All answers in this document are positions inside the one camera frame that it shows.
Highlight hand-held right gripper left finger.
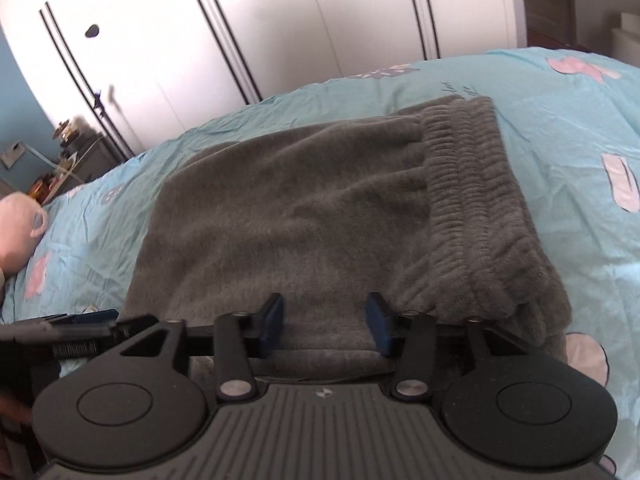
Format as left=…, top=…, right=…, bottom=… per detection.
left=118, top=292, right=287, bottom=403

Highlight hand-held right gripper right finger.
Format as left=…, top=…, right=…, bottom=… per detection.
left=364, top=291, right=507, bottom=402

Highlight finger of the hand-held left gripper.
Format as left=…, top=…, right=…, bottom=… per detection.
left=0, top=309, right=157, bottom=347

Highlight grey sweat pants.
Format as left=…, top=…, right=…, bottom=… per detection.
left=119, top=95, right=573, bottom=381

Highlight pink plush toy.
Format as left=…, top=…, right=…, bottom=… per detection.
left=0, top=194, right=50, bottom=281

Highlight grey bedside cabinet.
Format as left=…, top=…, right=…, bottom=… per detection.
left=29, top=135, right=122, bottom=202

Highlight metal pot with lid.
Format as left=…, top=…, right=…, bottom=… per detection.
left=52, top=117, right=85, bottom=145

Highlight light blue printed bed sheet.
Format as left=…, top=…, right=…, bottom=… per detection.
left=0, top=47, right=640, bottom=480

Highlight white wardrobe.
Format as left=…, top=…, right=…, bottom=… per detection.
left=0, top=0, right=532, bottom=167

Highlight white cable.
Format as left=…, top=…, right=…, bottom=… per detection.
left=19, top=144, right=88, bottom=182

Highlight white wall socket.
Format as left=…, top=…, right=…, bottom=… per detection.
left=0, top=142, right=27, bottom=167

